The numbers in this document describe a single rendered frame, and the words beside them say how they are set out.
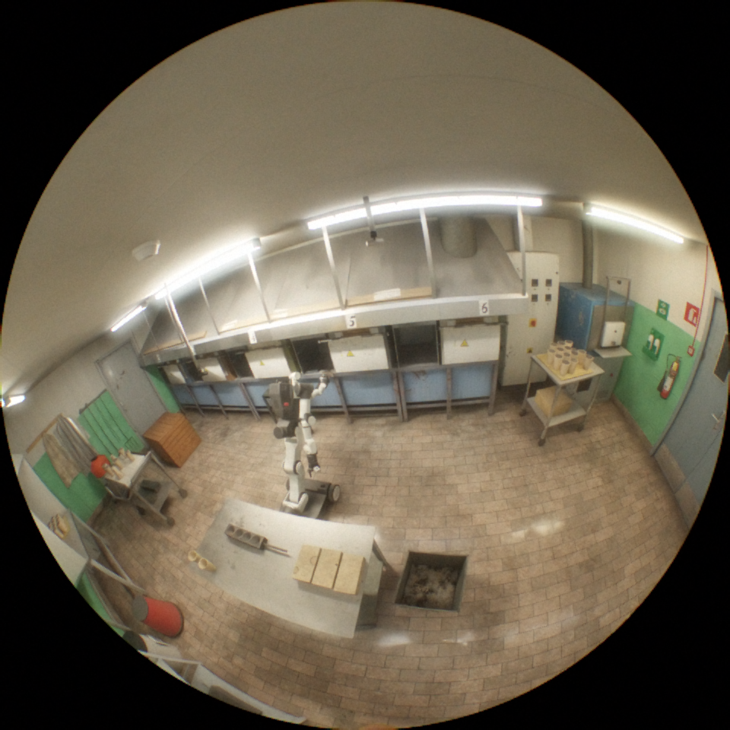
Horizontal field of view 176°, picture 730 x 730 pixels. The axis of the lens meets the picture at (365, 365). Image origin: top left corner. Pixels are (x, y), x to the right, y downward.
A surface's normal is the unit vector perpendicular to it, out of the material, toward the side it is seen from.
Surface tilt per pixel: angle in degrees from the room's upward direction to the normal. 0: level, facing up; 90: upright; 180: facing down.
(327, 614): 0
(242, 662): 0
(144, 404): 90
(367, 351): 90
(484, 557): 0
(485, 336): 90
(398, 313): 80
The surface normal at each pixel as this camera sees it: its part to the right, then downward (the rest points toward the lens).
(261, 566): -0.19, -0.86
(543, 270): -0.18, 0.50
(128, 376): 0.97, -0.08
